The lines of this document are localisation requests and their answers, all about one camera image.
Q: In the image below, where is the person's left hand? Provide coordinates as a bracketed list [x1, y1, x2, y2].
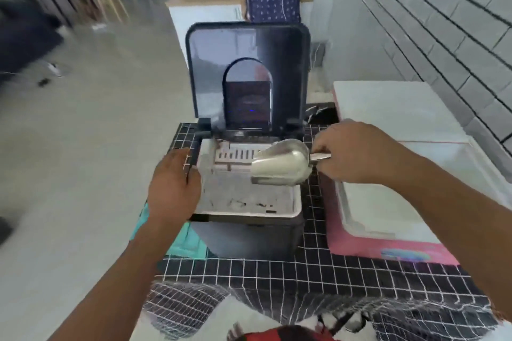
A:
[147, 148, 203, 232]

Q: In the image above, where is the person's right hand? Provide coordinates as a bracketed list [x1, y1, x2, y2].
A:
[311, 120, 405, 185]

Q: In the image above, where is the metal ice scoop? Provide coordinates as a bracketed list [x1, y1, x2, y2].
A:
[250, 139, 332, 186]

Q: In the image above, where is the person's right forearm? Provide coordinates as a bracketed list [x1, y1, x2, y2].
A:
[384, 148, 512, 315]

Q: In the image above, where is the person's left forearm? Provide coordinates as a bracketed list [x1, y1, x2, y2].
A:
[48, 209, 189, 341]

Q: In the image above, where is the teal cloth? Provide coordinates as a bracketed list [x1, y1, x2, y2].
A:
[130, 202, 209, 260]

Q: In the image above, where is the white and pink foam box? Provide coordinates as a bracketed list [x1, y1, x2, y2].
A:
[321, 140, 502, 266]

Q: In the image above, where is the black countertop ice maker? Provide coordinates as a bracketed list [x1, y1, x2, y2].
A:
[185, 21, 312, 262]

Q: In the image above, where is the black white grid tablecloth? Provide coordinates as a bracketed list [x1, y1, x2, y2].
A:
[141, 103, 505, 341]

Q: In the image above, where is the white cabinet with wooden top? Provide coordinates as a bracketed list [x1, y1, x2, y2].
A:
[166, 0, 247, 63]

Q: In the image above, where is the red patterned garment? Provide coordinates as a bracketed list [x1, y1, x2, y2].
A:
[227, 311, 401, 341]

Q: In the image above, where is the dark sofa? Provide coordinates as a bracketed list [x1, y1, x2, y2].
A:
[0, 0, 65, 81]

